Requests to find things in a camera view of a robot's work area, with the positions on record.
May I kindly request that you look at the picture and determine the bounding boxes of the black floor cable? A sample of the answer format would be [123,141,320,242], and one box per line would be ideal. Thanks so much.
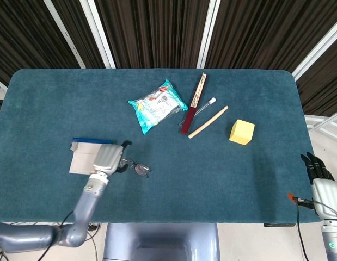
[86,222,101,243]

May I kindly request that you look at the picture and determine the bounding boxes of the light wooden drumstick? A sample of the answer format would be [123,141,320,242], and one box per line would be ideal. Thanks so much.
[188,105,229,139]

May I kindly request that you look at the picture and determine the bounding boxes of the dark red folded fan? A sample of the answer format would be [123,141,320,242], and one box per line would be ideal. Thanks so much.
[181,72,208,135]

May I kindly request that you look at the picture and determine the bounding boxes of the teal clear plastic packet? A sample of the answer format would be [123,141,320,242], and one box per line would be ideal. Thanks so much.
[127,79,188,135]

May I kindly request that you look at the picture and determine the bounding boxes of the blue-grey robot torso base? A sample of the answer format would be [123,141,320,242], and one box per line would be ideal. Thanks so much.
[102,222,220,261]

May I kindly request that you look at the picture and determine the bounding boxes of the grey hand cable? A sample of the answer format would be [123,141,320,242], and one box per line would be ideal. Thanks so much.
[313,200,337,220]

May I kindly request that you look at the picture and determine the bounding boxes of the black cable with orange tip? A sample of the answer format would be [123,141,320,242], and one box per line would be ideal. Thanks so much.
[286,192,315,261]

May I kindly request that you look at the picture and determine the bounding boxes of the teal velvet tablecloth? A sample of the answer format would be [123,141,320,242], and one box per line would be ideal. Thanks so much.
[0,68,317,224]

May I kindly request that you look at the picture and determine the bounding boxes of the yellow cube block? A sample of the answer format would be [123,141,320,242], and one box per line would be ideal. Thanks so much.
[229,119,255,146]

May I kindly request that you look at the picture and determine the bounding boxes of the wide white frame post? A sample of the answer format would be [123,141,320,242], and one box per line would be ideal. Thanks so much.
[79,0,116,69]

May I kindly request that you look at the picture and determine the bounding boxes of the glass tube with white cap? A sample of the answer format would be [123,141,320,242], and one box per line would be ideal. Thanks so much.
[179,97,217,126]

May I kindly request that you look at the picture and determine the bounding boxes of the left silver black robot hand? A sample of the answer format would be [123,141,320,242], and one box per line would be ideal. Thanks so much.
[91,140,133,175]

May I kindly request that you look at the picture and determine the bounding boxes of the dark brown pleated curtain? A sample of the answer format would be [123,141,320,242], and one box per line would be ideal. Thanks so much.
[0,0,337,116]

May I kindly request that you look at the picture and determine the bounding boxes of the black eyeglasses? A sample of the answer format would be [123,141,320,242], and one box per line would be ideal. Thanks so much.
[119,157,152,179]

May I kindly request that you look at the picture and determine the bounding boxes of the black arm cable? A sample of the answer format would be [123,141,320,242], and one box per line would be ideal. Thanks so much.
[37,210,75,261]

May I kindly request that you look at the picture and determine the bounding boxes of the white metal rail frame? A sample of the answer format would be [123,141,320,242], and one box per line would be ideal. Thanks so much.
[304,110,337,136]

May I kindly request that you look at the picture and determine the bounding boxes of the thin white frame post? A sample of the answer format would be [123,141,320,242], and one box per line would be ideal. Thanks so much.
[44,0,86,69]

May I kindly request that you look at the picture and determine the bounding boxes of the blue printed glasses case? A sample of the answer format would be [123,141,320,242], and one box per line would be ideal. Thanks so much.
[69,138,116,175]

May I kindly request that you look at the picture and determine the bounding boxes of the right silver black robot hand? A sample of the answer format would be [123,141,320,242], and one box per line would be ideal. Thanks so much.
[301,151,337,218]

